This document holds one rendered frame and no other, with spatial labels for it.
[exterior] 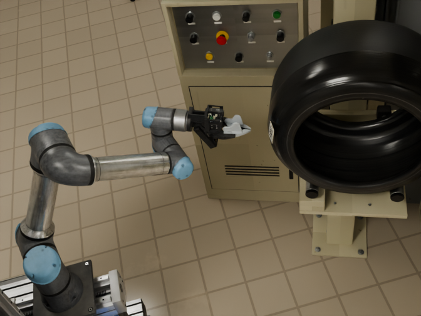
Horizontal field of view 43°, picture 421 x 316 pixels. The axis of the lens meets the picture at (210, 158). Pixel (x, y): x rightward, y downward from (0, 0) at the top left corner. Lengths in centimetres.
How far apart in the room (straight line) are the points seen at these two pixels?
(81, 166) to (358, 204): 97
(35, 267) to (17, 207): 155
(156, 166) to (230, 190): 126
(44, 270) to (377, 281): 158
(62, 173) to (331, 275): 156
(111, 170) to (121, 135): 187
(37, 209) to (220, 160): 118
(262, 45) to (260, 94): 24
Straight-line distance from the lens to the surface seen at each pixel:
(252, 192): 294
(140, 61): 406
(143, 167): 172
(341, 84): 151
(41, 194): 183
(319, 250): 280
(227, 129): 179
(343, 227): 270
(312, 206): 194
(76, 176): 163
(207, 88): 242
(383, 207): 199
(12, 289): 227
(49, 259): 188
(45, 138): 170
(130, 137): 350
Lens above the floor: 240
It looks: 48 degrees down
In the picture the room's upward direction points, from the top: 12 degrees counter-clockwise
